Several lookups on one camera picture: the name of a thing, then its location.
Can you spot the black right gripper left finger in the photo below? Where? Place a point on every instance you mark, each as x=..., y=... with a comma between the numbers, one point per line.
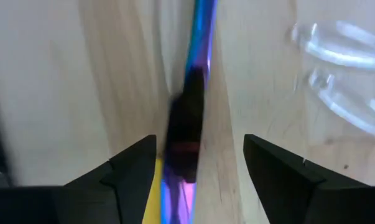
x=81, y=202

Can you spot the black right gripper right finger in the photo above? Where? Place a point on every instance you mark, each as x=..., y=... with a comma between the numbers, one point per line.
x=314, y=202

